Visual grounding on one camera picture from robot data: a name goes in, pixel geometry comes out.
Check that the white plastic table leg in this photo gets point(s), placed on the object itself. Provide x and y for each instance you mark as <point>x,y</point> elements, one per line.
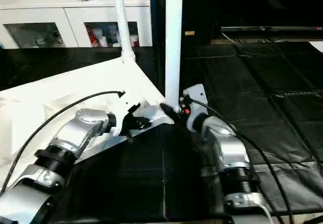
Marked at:
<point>173,45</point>
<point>122,19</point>

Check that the white plastic table top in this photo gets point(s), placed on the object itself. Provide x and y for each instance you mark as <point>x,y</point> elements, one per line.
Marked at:
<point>50,95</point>

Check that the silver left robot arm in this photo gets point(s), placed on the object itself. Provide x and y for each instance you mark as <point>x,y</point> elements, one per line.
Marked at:
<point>83,123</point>

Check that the black mat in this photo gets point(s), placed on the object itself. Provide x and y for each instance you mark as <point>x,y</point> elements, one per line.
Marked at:
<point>164,183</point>

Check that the yellow label sticker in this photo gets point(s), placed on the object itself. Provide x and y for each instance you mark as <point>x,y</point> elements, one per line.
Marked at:
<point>189,32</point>

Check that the red and white bottle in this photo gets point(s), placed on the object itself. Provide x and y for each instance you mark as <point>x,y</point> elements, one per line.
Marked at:
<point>94,37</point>

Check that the long black bar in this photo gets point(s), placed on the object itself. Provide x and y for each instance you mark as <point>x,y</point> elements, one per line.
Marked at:
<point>272,28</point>

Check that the white cabinet with glass doors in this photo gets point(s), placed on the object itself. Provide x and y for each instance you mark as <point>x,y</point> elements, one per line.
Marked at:
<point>63,9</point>

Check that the white flat board strip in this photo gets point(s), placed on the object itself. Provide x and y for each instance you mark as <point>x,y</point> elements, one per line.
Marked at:
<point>316,45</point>

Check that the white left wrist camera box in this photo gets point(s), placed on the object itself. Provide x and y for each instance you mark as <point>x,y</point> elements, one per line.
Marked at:
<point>118,130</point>

